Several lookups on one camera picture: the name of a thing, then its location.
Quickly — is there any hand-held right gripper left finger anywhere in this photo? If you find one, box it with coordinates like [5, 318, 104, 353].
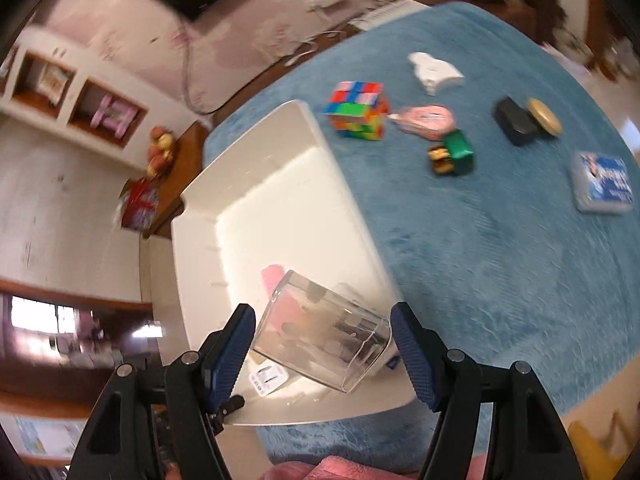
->
[67, 303, 257, 480]

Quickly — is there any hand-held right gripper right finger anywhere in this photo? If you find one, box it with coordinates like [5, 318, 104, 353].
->
[390, 302, 583, 480]

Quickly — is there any white charger cube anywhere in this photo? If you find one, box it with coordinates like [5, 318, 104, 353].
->
[248, 364, 288, 395]

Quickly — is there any pink nail clipper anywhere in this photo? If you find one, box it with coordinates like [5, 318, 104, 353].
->
[260, 264, 287, 295]

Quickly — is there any clear plastic box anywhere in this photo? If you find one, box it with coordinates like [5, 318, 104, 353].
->
[248, 270, 392, 394]

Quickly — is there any white plastic tray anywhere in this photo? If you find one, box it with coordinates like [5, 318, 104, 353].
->
[171, 101, 418, 427]

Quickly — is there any pink correction tape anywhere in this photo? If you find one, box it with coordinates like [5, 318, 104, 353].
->
[389, 105, 455, 141]

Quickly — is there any colourful puzzle cube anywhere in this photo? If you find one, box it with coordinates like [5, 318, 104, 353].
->
[324, 81, 390, 141]

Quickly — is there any clear box with blue print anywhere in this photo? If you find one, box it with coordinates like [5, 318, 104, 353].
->
[571, 151, 635, 215]

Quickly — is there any black box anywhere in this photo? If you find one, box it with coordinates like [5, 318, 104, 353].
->
[495, 96, 538, 147]

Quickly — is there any round gold tin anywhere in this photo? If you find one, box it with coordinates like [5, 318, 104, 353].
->
[527, 98, 563, 137]

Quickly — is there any white plastic gadget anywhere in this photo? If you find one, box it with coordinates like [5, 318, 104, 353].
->
[407, 52, 466, 96]

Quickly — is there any blue blanket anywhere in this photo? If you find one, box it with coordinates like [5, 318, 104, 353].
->
[202, 1, 640, 466]

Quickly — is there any person's pink clothing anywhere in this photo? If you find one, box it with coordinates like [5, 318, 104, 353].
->
[265, 452, 426, 480]

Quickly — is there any red printed box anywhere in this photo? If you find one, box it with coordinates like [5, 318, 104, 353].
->
[117, 177, 163, 231]

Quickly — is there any wooden cabinet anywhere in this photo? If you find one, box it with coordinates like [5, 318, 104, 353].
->
[142, 120, 213, 238]

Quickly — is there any yellow chair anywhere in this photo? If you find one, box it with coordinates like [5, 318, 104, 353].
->
[567, 400, 640, 480]

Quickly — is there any bowl of fruit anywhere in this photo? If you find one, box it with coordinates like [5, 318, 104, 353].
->
[146, 126, 178, 178]

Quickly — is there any framed photo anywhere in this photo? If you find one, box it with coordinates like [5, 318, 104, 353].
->
[37, 62, 76, 106]

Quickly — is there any white set-top box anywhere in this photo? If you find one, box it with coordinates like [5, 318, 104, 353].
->
[350, 0, 431, 31]

